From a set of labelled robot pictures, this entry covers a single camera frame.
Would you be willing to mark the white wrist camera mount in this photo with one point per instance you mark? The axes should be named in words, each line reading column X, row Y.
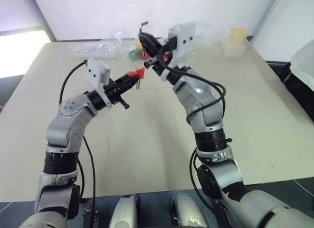
column 97, row 71
column 185, row 39

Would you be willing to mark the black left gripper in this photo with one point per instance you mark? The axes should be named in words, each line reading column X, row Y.
column 113, row 90

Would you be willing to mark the silver rounded robot shape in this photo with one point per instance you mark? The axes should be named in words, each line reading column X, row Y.
column 124, row 210

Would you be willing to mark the green block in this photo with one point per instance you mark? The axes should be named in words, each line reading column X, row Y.
column 133, row 54

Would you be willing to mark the grey partition frame post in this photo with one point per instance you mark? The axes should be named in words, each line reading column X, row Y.
column 266, row 14
column 43, row 14

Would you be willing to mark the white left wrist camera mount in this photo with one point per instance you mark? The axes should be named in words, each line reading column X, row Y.
column 97, row 71

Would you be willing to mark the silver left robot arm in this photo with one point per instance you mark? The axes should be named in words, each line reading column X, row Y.
column 63, row 130

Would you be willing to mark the clear container with yellow lid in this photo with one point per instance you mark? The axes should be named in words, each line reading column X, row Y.
column 236, row 43

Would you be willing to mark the silver hex key in holder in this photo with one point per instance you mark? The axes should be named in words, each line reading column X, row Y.
column 138, row 83

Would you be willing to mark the clear crumpled plastic bag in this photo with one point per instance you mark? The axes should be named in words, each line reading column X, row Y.
column 98, row 49

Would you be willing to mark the white cloth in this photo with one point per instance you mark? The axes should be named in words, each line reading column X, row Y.
column 304, row 61

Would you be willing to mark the red block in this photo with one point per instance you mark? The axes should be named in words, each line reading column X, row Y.
column 142, row 55

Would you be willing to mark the black metal bracket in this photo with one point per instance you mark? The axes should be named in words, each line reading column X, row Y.
column 89, row 218

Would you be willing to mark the small yellow item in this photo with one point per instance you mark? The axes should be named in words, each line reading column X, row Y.
column 138, row 45

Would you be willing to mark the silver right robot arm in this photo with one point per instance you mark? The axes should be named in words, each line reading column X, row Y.
column 199, row 91

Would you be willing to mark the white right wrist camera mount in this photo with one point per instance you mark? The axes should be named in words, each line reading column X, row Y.
column 185, row 39

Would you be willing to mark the large clear plastic bag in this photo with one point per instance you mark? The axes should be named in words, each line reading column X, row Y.
column 209, row 34

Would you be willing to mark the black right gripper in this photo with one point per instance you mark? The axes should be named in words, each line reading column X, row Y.
column 160, row 58

